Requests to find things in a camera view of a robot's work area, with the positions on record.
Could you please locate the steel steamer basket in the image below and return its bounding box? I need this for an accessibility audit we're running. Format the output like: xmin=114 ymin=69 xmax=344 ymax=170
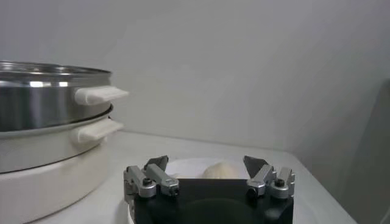
xmin=0 ymin=60 xmax=130 ymax=132

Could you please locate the white round plate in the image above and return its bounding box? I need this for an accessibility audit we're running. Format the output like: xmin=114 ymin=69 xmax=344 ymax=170
xmin=166 ymin=156 xmax=251 ymax=180

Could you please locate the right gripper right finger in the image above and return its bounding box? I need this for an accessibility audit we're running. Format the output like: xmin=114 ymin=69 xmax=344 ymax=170
xmin=243 ymin=155 xmax=296 ymax=200

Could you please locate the white electric cooker base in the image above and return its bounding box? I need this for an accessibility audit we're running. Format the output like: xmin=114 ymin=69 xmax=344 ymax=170
xmin=0 ymin=105 xmax=125 ymax=224

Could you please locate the white steamed baozi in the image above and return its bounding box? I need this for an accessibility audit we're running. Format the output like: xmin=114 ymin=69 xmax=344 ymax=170
xmin=202 ymin=161 xmax=242 ymax=180

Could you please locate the white rectangular table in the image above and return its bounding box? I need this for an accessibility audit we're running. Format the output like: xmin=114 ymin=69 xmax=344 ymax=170
xmin=30 ymin=130 xmax=357 ymax=224

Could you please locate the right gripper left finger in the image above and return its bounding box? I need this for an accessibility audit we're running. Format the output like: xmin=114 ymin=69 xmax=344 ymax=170
xmin=123 ymin=155 xmax=180 ymax=203

